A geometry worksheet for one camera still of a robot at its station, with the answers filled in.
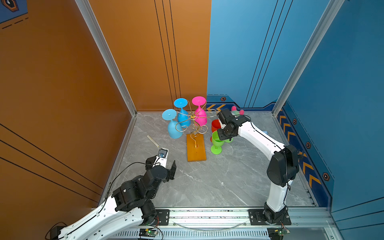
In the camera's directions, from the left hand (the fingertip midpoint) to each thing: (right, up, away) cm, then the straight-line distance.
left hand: (166, 158), depth 70 cm
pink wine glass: (+16, +21, +13) cm, 30 cm away
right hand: (+29, +10, +19) cm, 36 cm away
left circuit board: (-9, -35, 0) cm, 37 cm away
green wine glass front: (+27, +1, +27) cm, 38 cm away
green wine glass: (+36, +5, +32) cm, 48 cm away
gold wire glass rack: (+12, +18, +11) cm, 24 cm away
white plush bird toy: (+43, +26, +43) cm, 67 cm away
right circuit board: (+52, -35, 0) cm, 63 cm away
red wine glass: (+26, +16, +20) cm, 36 cm away
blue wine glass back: (+6, +21, +14) cm, 26 cm away
